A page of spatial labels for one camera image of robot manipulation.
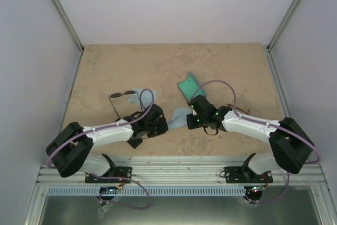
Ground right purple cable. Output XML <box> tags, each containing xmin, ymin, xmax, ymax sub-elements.
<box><xmin>191</xmin><ymin>79</ymin><xmax>322</xmax><ymax>164</ymax></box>

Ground aluminium corner post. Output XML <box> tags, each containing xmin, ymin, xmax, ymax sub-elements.
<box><xmin>36</xmin><ymin>0</ymin><xmax>85</xmax><ymax>53</ymax></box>
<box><xmin>265</xmin><ymin>0</ymin><xmax>319</xmax><ymax>52</ymax></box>

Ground blue slotted cable duct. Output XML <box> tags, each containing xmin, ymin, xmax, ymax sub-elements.
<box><xmin>46</xmin><ymin>185</ymin><xmax>246</xmax><ymax>197</ymax></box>

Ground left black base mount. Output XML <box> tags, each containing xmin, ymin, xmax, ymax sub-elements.
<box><xmin>85</xmin><ymin>167</ymin><xmax>133</xmax><ymax>184</ymax></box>

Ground dark thin-frame sunglasses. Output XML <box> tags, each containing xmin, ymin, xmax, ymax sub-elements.
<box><xmin>109</xmin><ymin>90</ymin><xmax>143</xmax><ymax>119</ymax></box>

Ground right aluminium corner post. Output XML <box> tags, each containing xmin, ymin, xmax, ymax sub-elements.
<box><xmin>265</xmin><ymin>0</ymin><xmax>319</xmax><ymax>52</ymax></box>

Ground aluminium rail frame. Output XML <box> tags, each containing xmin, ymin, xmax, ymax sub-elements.
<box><xmin>24</xmin><ymin>156</ymin><xmax>336</xmax><ymax>224</ymax></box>

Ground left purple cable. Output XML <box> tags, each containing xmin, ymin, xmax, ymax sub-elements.
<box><xmin>46</xmin><ymin>89</ymin><xmax>156</xmax><ymax>169</ymax></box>

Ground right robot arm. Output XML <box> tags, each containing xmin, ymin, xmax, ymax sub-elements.
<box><xmin>186</xmin><ymin>95</ymin><xmax>314</xmax><ymax>183</ymax></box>

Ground light blue cloth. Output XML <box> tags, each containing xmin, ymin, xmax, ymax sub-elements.
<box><xmin>127</xmin><ymin>89</ymin><xmax>156</xmax><ymax>110</ymax></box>
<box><xmin>167</xmin><ymin>108</ymin><xmax>192</xmax><ymax>130</ymax></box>

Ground clear plastic wrap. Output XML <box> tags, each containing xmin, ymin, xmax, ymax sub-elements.
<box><xmin>97</xmin><ymin>203</ymin><xmax>112</xmax><ymax>221</ymax></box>

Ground lower purple cable loop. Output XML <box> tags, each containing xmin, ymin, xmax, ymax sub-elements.
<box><xmin>91</xmin><ymin>174</ymin><xmax>154</xmax><ymax>209</ymax></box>

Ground left aluminium corner post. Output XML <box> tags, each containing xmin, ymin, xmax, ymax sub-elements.
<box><xmin>36</xmin><ymin>0</ymin><xmax>85</xmax><ymax>53</ymax></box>

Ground black glasses case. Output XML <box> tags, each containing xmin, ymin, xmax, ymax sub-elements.
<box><xmin>127</xmin><ymin>139</ymin><xmax>143</xmax><ymax>149</ymax></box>

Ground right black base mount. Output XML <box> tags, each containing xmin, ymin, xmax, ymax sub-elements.
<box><xmin>221</xmin><ymin>167</ymin><xmax>273</xmax><ymax>184</ymax></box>

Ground brown frame sunglasses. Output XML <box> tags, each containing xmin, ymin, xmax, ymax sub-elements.
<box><xmin>228</xmin><ymin>103</ymin><xmax>251</xmax><ymax>115</ymax></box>

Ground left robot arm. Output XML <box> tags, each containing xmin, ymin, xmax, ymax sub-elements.
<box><xmin>46</xmin><ymin>104</ymin><xmax>168</xmax><ymax>182</ymax></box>

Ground blue-grey glasses case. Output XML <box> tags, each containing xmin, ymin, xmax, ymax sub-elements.
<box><xmin>177</xmin><ymin>72</ymin><xmax>207</xmax><ymax>102</ymax></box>

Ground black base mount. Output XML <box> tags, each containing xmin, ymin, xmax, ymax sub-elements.
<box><xmin>221</xmin><ymin>167</ymin><xmax>273</xmax><ymax>184</ymax></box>
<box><xmin>85</xmin><ymin>167</ymin><xmax>133</xmax><ymax>184</ymax></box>

